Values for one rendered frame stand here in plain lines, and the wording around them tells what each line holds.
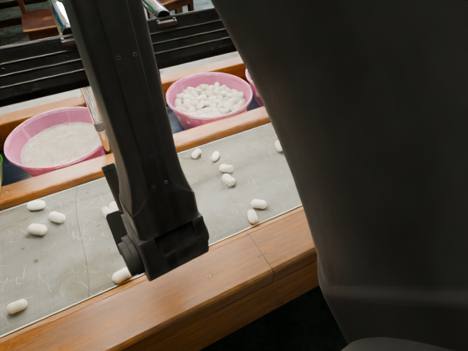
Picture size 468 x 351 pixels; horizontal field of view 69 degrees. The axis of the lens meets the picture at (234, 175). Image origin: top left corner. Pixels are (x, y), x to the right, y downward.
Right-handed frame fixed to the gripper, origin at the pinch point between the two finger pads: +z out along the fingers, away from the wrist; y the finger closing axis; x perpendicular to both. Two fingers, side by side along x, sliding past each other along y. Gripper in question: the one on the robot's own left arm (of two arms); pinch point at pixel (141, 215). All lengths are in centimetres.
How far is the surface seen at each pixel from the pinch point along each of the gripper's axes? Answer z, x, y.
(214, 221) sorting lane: 9.0, 8.3, -13.9
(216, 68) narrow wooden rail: 52, -31, -42
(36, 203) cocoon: 23.7, -7.2, 19.0
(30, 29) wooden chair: 196, -112, 18
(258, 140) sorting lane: 24.3, -4.3, -36.2
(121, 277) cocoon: 4.0, 9.9, 7.0
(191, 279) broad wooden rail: -1.5, 13.7, -4.0
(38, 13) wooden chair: 219, -132, 10
